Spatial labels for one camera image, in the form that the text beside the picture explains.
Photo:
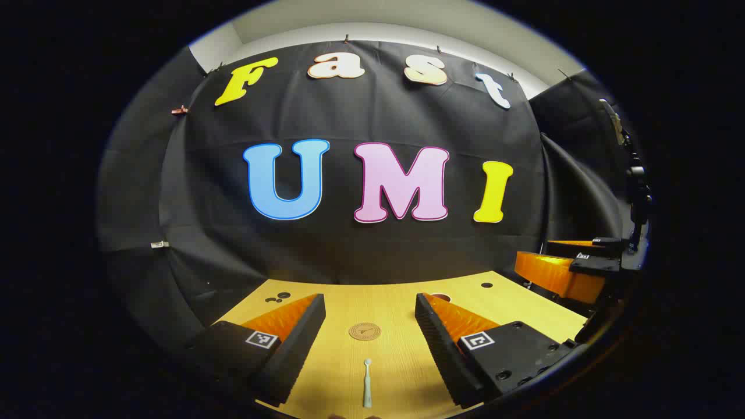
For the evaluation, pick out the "round brown coaster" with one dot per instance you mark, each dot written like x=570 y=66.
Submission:
x=365 y=331

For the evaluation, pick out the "wooden desktop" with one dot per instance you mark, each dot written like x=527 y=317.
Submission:
x=384 y=302

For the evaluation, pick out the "black backdrop cloth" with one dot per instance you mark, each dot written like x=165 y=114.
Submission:
x=349 y=250

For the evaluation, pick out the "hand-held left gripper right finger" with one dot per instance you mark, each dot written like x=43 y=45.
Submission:
x=442 y=355

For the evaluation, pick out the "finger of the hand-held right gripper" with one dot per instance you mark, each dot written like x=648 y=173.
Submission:
x=608 y=244
x=593 y=265

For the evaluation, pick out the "white backdrop clip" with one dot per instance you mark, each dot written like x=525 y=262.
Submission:
x=159 y=244

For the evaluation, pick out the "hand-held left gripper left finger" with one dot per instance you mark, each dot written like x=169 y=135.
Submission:
x=297 y=349

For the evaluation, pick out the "pale green toothbrush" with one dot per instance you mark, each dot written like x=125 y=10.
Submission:
x=367 y=387

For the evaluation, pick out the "copper backdrop clip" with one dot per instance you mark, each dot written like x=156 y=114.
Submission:
x=179 y=110

